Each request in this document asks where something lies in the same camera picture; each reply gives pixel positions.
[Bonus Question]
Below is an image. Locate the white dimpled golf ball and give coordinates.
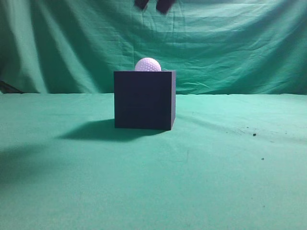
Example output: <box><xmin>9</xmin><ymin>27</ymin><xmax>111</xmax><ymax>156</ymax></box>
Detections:
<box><xmin>134</xmin><ymin>57</ymin><xmax>162</xmax><ymax>71</ymax></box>

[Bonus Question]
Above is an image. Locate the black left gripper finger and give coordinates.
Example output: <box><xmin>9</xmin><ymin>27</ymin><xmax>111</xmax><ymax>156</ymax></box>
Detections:
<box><xmin>134</xmin><ymin>0</ymin><xmax>149</xmax><ymax>11</ymax></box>

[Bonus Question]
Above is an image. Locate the dark blue cube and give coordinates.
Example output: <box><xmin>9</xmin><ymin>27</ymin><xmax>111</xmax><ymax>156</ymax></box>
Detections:
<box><xmin>114</xmin><ymin>70</ymin><xmax>177</xmax><ymax>130</ymax></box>

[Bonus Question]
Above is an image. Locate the green backdrop cloth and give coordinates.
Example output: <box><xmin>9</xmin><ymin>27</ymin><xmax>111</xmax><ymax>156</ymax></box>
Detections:
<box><xmin>0</xmin><ymin>0</ymin><xmax>307</xmax><ymax>94</ymax></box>

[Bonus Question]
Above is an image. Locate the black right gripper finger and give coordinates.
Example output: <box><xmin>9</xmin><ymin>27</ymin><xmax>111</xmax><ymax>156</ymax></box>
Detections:
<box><xmin>156</xmin><ymin>0</ymin><xmax>175</xmax><ymax>14</ymax></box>

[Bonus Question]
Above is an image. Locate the green table cloth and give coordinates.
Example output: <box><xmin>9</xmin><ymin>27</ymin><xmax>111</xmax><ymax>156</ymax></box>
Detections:
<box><xmin>0</xmin><ymin>94</ymin><xmax>307</xmax><ymax>230</ymax></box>

